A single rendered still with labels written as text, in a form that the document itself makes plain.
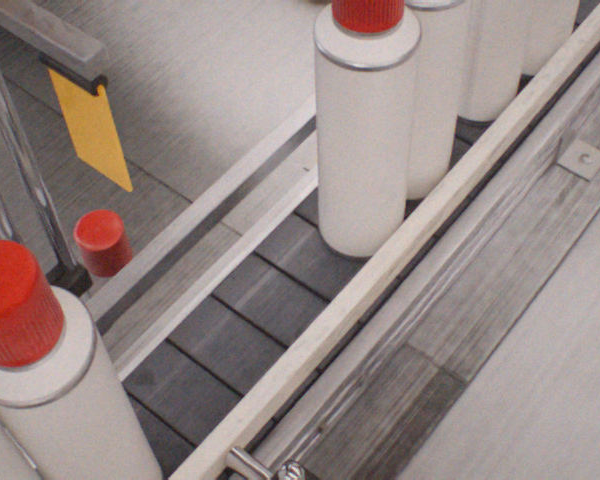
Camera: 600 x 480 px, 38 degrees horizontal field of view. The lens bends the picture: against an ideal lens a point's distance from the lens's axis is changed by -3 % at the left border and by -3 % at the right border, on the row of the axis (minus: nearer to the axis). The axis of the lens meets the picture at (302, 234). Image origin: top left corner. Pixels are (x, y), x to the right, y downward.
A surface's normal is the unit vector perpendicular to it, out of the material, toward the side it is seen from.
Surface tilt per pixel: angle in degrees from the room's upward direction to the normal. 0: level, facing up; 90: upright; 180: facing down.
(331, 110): 90
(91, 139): 90
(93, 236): 0
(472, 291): 0
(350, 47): 42
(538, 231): 0
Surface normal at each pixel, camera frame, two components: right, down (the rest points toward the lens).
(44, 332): 0.82, 0.45
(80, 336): 0.64, -0.47
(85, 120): -0.63, 0.64
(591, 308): -0.04, -0.58
